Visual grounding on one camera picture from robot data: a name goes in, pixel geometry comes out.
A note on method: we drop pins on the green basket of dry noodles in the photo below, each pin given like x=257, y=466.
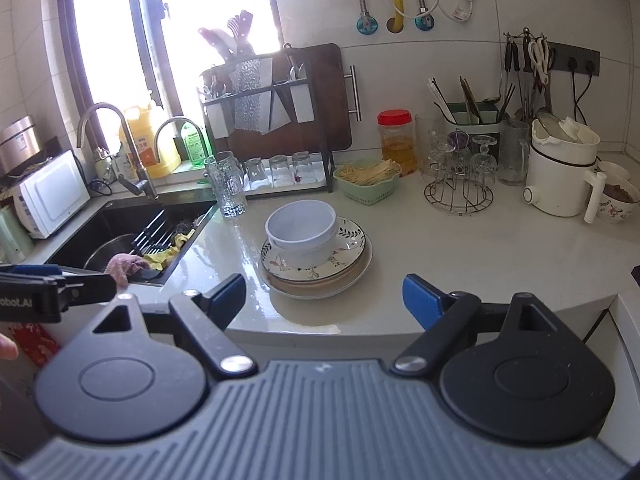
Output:
x=367, y=180

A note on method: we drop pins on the knives in block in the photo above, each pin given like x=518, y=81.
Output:
x=230, y=35

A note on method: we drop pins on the black dish rack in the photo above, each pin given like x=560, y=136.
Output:
x=302, y=102

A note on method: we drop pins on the clear textured cutting board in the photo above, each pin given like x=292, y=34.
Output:
x=250, y=95

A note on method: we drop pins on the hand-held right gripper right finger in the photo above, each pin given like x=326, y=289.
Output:
x=422, y=301

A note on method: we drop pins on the person's left hand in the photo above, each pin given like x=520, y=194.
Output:
x=7, y=347

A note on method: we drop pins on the window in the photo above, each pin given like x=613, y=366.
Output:
x=110, y=35

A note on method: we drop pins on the tall steel faucet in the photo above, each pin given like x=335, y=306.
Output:
x=92, y=112

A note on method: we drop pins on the purple glass cup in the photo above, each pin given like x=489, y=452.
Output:
x=458, y=141

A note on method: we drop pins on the stemmed glass goblet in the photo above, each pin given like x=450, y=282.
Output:
x=441, y=157
x=484, y=160

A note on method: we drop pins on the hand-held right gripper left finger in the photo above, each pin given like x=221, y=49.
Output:
x=227, y=296

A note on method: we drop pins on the green detergent bottle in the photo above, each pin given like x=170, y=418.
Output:
x=196, y=145

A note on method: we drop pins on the brown wooden cutting board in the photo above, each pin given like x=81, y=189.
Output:
x=325, y=110

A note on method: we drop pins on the red patterned fabric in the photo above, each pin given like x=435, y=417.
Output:
x=37, y=342

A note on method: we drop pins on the floral bowl with brown food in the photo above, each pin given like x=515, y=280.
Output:
x=617, y=202

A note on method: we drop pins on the white plate with pink flower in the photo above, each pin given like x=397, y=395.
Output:
x=310, y=291

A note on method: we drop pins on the clear glass pitcher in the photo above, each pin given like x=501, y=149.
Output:
x=513, y=155

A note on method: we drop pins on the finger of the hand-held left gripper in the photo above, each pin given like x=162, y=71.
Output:
x=90, y=287
x=35, y=270

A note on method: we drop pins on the short steel faucet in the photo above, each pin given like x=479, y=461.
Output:
x=172, y=121

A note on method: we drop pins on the yellow detergent bottle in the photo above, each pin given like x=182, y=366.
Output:
x=150, y=150

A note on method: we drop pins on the silver rice cooker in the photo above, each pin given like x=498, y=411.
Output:
x=17, y=142

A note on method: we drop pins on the tall patterned drinking glass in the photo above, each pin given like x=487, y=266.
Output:
x=227, y=190

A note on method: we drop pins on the small white bowl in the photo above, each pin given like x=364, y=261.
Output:
x=615, y=169

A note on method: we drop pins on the yellow sponge cloth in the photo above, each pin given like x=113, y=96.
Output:
x=167, y=252

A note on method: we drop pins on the black stove top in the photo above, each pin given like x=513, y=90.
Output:
x=636, y=276

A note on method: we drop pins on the pale green jug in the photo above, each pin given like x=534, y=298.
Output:
x=14, y=235

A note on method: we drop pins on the tall translucent plastic container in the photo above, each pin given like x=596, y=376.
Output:
x=300, y=225

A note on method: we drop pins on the red-lidded plastic jar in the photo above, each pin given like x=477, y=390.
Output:
x=397, y=145

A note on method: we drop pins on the white countertop appliance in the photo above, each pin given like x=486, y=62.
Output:
x=50, y=195

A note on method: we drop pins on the deep plate with dark leaves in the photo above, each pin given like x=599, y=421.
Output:
x=350, y=240

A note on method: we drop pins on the dark wall socket strip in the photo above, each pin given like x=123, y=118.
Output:
x=575, y=55

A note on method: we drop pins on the white electric cooking pot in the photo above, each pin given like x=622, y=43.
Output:
x=555, y=180

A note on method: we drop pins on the black sink drain rack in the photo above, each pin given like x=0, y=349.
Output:
x=150, y=232

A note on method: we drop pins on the plain white ceramic bowl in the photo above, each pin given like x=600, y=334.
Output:
x=310, y=257

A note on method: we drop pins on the black kitchen sink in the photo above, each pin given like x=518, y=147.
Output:
x=115, y=220

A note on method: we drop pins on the pink dish cloth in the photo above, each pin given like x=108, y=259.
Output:
x=125, y=267

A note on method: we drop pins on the small clear glass tumbler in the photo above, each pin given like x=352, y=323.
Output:
x=256, y=172
x=280, y=170
x=304, y=167

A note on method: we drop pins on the hanging kitchen utensils rack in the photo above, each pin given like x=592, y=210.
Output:
x=515, y=60

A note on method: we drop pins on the steel pot in sink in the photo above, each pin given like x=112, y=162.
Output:
x=105, y=252

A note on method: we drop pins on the tall plain clear glass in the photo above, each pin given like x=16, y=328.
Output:
x=425, y=130

